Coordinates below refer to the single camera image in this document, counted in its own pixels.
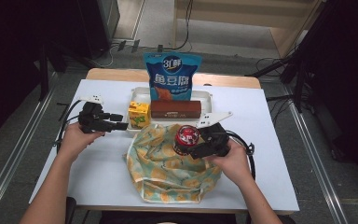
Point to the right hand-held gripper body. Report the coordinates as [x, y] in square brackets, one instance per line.
[216, 140]

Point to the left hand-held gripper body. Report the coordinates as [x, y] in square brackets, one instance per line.
[90, 119]

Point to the red round can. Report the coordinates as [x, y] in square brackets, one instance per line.
[186, 137]

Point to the yellow drink carton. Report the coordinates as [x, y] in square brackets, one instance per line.
[139, 115]

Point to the white plastic tray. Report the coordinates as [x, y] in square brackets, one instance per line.
[205, 102]

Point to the lemon print cloth bag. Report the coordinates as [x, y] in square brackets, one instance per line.
[164, 174]

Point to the brown long box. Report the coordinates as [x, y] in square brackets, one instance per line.
[175, 109]

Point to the blue snack bag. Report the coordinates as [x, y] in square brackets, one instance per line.
[171, 81]

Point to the person's left hand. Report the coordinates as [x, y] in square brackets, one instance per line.
[74, 141]

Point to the person's right hand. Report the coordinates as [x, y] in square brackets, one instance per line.
[233, 165]

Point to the dark cabinet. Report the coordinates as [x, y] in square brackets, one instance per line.
[102, 25]

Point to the black stand legs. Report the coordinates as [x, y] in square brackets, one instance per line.
[298, 84]

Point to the light wooden shelf unit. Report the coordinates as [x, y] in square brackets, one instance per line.
[286, 34]

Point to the metal floor rail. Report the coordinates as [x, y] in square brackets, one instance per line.
[317, 168]
[12, 174]

